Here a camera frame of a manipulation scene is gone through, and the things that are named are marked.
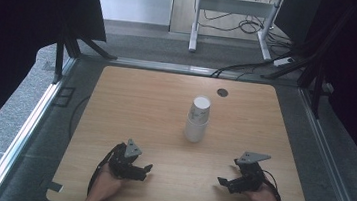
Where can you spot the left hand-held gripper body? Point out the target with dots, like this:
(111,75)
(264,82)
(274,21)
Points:
(124,167)

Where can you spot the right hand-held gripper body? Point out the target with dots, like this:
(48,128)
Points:
(249,175)

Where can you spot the person's left hand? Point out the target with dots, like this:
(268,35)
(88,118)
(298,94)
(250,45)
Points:
(106,181)

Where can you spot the round dark table grommet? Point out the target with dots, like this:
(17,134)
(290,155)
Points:
(222,92)

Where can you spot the white power strip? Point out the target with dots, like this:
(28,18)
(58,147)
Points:
(283,61)

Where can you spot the black stand legs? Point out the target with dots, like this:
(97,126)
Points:
(317,71)

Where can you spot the black tripod legs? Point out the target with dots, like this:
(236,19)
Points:
(71,47)

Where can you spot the white metal stand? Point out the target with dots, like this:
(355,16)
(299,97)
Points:
(233,5)

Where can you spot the aluminium rail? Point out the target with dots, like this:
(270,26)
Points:
(330,163)
(170,67)
(25,131)

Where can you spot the dark floor outlet frame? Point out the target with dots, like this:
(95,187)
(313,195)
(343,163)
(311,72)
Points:
(64,96)

